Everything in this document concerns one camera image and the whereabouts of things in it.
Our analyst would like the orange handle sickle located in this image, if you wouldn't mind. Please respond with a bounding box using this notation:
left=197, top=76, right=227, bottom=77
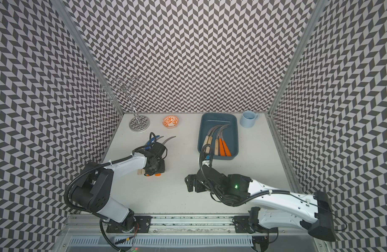
left=219, top=133, right=232, bottom=156
left=154, top=136, right=176, bottom=176
left=217, top=125, right=231, bottom=156

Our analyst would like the blue blade wooden sickle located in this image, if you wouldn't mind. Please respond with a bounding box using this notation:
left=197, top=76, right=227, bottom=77
left=145, top=135, right=162, bottom=150

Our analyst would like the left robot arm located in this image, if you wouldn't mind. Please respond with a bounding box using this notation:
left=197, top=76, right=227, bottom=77
left=64, top=141, right=168, bottom=233

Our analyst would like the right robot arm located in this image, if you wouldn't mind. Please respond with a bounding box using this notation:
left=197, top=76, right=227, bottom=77
left=185, top=165, right=336, bottom=242

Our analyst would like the dark blue storage tray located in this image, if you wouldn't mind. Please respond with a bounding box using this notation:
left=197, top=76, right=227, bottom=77
left=197, top=113, right=239, bottom=161

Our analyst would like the chrome mug tree stand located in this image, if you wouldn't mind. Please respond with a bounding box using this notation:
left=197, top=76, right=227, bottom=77
left=102, top=76, right=150, bottom=132

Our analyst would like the orange patterned small bowl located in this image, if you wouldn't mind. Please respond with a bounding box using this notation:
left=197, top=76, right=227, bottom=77
left=163, top=115, right=179, bottom=129

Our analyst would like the light blue mug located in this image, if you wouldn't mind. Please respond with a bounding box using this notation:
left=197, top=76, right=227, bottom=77
left=240, top=111, right=259, bottom=128

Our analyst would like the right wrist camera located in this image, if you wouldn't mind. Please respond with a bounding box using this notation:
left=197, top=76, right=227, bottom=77
left=200, top=156, right=212, bottom=167

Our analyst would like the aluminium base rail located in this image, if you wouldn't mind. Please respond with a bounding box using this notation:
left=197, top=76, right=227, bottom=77
left=59, top=213, right=326, bottom=237

